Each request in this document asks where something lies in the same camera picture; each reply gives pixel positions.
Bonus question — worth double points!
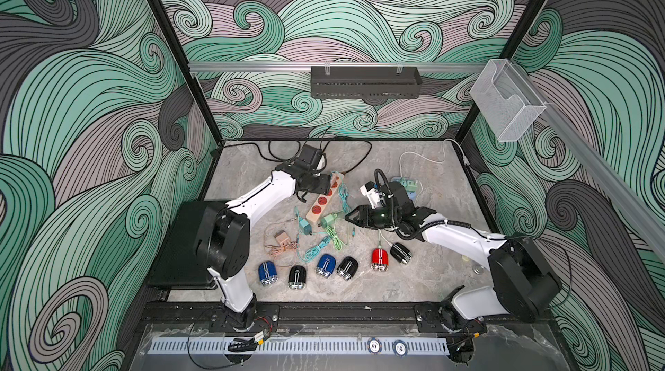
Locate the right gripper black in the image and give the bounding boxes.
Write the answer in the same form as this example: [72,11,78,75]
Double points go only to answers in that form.
[344,205,400,228]

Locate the beige power strip red sockets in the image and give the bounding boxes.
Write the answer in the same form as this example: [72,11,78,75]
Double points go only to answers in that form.
[305,171,345,226]

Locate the green USB charger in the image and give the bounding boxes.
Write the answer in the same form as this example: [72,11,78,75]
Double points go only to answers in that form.
[320,213,339,229]

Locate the teal USB charger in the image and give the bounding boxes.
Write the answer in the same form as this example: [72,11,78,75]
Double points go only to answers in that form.
[297,217,313,235]

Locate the pink USB charger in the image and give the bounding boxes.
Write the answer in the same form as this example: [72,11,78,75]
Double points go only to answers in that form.
[275,232,291,248]

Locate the teal usb cable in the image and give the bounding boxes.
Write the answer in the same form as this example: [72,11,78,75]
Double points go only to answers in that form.
[337,183,354,216]
[290,209,331,263]

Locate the pink USB cable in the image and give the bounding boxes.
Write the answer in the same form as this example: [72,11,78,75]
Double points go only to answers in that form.
[263,222,302,268]

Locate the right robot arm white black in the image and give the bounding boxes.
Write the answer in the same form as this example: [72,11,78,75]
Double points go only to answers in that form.
[345,182,562,330]

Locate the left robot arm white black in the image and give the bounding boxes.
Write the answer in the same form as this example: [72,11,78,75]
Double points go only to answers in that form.
[194,165,332,325]

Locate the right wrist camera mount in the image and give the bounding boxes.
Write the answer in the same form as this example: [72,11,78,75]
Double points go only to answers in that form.
[360,182,382,209]

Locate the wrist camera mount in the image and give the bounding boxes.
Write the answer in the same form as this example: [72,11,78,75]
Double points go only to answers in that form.
[294,144,324,171]
[360,182,382,209]

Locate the black power strip cable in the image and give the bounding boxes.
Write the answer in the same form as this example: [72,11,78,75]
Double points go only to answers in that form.
[210,139,373,175]

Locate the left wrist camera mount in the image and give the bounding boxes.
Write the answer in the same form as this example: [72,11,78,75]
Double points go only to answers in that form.
[294,144,324,171]

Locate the black wall shelf tray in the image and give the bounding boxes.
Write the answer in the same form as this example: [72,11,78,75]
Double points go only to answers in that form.
[310,67,423,104]

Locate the white power strip cable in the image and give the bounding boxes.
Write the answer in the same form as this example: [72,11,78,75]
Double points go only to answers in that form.
[398,138,471,180]

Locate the aluminium wall rail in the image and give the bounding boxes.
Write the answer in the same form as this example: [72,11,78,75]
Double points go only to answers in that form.
[189,61,485,73]

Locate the perforated white cable duct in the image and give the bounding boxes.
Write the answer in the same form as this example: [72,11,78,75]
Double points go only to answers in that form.
[147,336,450,357]

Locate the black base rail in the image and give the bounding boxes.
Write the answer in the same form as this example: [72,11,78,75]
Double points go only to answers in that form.
[139,300,552,333]

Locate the clear acrylic wall holder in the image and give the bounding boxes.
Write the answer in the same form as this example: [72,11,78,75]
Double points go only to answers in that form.
[470,59,547,142]

